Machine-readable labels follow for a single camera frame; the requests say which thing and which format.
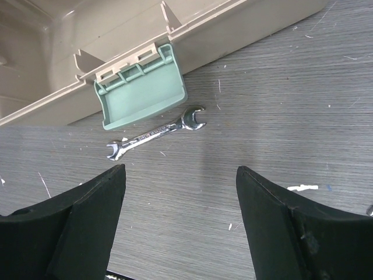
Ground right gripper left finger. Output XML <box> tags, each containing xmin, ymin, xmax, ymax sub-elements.
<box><xmin>1</xmin><ymin>164</ymin><xmax>126</xmax><ymax>279</ymax></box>

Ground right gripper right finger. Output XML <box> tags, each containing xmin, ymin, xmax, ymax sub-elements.
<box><xmin>235</xmin><ymin>166</ymin><xmax>372</xmax><ymax>279</ymax></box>

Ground brown translucent toolbox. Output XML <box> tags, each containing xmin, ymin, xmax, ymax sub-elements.
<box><xmin>1</xmin><ymin>1</ymin><xmax>326</xmax><ymax>130</ymax></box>

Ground silver wrench near right arm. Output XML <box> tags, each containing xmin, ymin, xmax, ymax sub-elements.
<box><xmin>366</xmin><ymin>205</ymin><xmax>373</xmax><ymax>216</ymax></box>

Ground small silver wrench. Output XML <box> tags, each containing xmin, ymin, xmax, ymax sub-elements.
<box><xmin>106</xmin><ymin>105</ymin><xmax>206</xmax><ymax>161</ymax></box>

